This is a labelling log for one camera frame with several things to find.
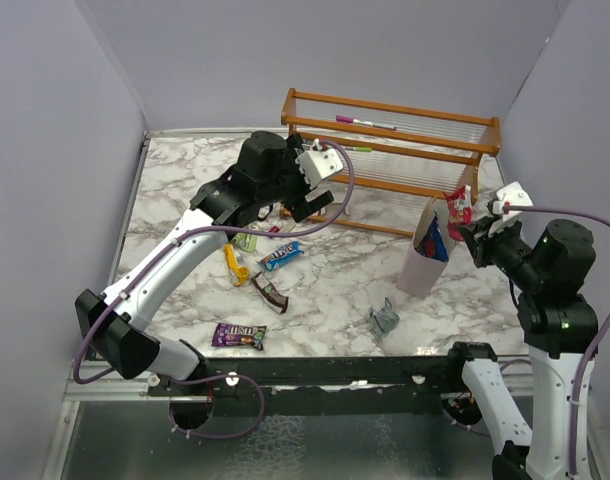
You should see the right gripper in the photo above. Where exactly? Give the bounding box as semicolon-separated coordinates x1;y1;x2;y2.
459;209;546;288

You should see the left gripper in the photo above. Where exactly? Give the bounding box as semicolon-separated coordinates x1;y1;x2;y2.
258;136;334;222

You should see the red candy packet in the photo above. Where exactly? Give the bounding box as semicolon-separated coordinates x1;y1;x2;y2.
443;185;473;242

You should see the blue Burts chips bag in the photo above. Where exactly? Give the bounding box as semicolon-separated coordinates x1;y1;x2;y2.
415;215;449;263

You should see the white paper bag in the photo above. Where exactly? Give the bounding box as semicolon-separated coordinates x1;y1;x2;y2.
396;198;456;298

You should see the green snack packet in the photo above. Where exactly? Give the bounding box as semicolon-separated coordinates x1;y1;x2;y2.
231;233;258;253

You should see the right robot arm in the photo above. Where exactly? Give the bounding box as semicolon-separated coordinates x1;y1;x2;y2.
444;218;598;479

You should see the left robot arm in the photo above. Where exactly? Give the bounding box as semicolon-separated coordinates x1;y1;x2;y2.
72;131;355;395

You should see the small white eraser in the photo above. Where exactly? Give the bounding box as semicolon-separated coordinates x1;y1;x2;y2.
280;222;296;233

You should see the magenta marker pen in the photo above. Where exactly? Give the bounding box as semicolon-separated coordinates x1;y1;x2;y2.
335;115;397;131

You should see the blue M&M's packet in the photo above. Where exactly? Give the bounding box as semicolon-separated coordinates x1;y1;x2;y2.
258;240;303;271

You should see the wooden shelf rack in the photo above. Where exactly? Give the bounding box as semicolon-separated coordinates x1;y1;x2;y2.
280;88;501;237

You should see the yellow snack bar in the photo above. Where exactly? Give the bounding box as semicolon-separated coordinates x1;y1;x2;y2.
223;243;250;287

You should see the brown chocolate bar wrapper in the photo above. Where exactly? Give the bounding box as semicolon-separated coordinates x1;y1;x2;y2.
251;272;289;314

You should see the grey plastic clip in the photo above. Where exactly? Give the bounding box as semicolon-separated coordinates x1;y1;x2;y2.
369;297;400;339

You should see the purple M&M's packet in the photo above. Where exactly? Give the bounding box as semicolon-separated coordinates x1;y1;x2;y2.
211;323;267;351

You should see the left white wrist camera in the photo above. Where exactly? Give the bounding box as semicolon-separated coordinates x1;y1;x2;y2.
295;139;344;190

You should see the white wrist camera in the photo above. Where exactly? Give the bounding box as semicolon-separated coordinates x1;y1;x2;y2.
487;181;533;237
295;139;344;190

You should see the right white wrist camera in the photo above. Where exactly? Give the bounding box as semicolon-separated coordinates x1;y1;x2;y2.
487;181;533;237

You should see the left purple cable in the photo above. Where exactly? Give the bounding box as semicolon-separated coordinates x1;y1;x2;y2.
72;139;357;441

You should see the purple cable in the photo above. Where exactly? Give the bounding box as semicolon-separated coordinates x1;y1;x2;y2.
72;139;357;441
442;201;610;476

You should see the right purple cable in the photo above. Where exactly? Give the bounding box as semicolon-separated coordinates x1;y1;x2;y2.
442;201;610;476

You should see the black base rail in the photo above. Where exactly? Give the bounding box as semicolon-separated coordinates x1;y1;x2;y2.
141;353;467;418

